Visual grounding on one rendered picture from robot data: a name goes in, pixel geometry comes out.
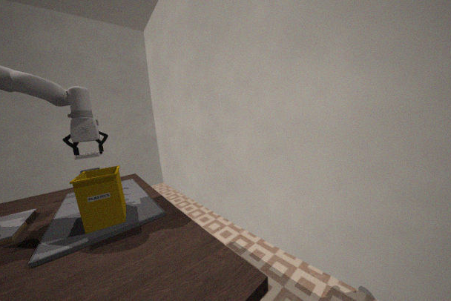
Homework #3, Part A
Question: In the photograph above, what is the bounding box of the yellow plastics bin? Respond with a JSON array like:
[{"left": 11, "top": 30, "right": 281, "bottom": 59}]
[{"left": 70, "top": 166, "right": 126, "bottom": 234}]

